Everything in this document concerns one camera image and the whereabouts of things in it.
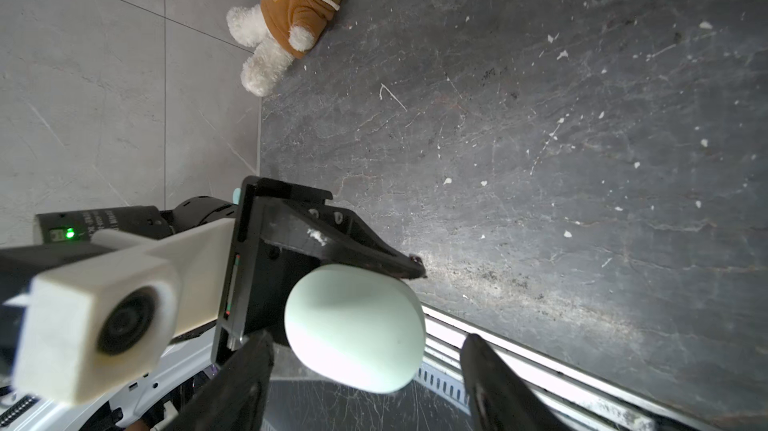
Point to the white teddy bear brown shirt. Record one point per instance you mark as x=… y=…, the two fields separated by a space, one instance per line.
x=279 y=32

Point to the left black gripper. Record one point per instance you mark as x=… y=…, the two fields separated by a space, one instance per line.
x=281 y=233

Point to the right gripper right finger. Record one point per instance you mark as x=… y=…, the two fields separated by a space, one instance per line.
x=498 y=398

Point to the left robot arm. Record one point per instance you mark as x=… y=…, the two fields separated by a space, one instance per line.
x=152 y=400

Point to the green earbud charging case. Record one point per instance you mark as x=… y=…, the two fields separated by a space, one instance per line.
x=356 y=327

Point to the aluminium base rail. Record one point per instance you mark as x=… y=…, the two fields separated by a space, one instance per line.
x=580 y=400

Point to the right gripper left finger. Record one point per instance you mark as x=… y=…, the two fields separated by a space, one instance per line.
x=236 y=398

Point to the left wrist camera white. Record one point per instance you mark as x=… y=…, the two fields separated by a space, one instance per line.
x=182 y=276

